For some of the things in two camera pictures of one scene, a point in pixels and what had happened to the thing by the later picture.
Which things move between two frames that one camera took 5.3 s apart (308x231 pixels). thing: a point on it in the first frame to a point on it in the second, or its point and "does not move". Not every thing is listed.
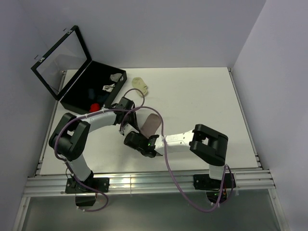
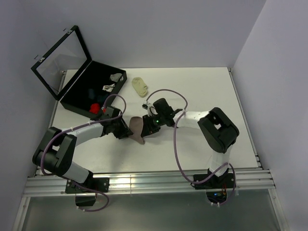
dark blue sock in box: [102, 98] does not move
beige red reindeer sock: [94, 107] does not move
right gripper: [138, 134] to [148, 128]
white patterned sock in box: [109, 88] does not move
